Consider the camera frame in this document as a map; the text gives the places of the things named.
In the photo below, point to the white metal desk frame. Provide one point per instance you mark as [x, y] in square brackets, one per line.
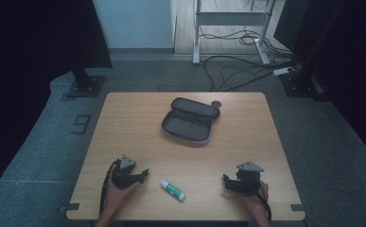
[231, 18]

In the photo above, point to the black curtain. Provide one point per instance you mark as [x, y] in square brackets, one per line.
[347, 63]
[29, 63]

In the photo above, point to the person's right hand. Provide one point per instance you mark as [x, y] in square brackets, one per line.
[258, 201]

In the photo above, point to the white power strip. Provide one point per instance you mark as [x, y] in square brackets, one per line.
[283, 71]

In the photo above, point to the small dark round disc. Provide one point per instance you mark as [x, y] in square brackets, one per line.
[216, 103]

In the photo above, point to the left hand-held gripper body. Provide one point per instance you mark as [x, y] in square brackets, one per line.
[122, 176]

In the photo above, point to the person's left hand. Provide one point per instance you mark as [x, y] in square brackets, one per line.
[116, 198]

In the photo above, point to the white and green glue stick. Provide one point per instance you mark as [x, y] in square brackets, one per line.
[172, 190]

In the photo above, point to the black stand base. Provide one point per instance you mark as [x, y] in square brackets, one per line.
[86, 85]
[300, 85]

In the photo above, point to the white zippered pencil case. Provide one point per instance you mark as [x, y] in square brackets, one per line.
[187, 128]

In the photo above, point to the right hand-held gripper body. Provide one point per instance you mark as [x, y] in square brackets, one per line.
[249, 181]

